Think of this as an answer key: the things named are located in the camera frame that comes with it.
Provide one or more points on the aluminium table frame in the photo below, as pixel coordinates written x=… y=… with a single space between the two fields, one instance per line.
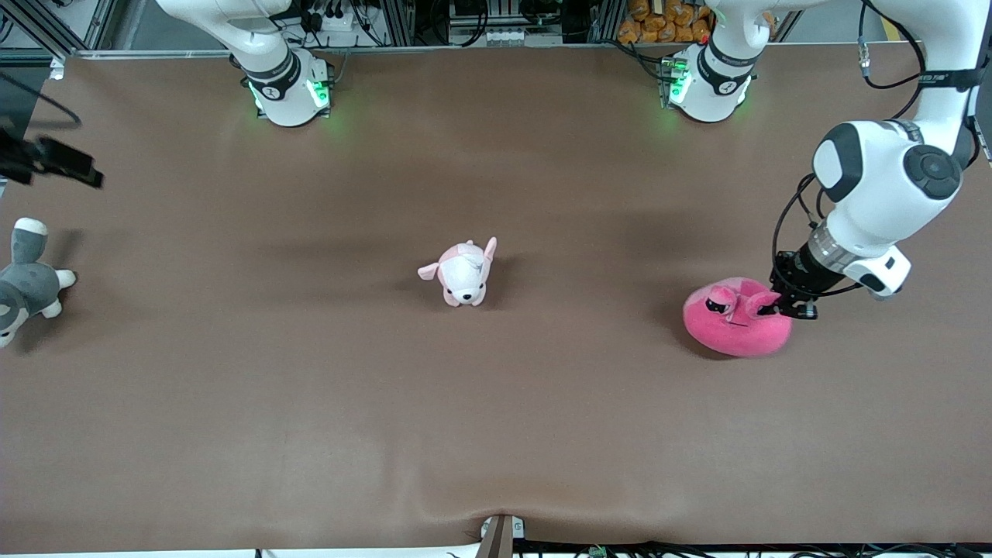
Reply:
x=155 y=53

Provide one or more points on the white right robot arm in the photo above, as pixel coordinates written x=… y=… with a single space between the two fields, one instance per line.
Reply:
x=287 y=101

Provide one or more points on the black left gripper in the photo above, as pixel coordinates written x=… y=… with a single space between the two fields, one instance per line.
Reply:
x=795 y=277

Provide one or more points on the grey and white plush husky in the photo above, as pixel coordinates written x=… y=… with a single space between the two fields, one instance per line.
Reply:
x=27 y=287

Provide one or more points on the round pink plush toy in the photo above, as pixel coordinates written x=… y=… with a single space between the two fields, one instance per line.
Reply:
x=736 y=333

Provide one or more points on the metal table edge bracket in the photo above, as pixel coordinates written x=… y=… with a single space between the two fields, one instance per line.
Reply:
x=500 y=536

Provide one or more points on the orange packaged snacks pile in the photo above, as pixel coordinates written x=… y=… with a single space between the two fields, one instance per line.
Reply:
x=666 y=23

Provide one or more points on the white power strip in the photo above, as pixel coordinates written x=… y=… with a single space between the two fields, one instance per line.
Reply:
x=333 y=15

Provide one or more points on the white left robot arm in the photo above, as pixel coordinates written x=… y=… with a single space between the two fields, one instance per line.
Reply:
x=868 y=209

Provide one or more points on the pink and white plush dog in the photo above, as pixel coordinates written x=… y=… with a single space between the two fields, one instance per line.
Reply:
x=463 y=275

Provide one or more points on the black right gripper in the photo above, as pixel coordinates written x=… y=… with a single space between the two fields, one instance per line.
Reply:
x=37 y=156

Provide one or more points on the brown table mat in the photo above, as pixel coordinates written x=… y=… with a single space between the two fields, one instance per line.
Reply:
x=496 y=403

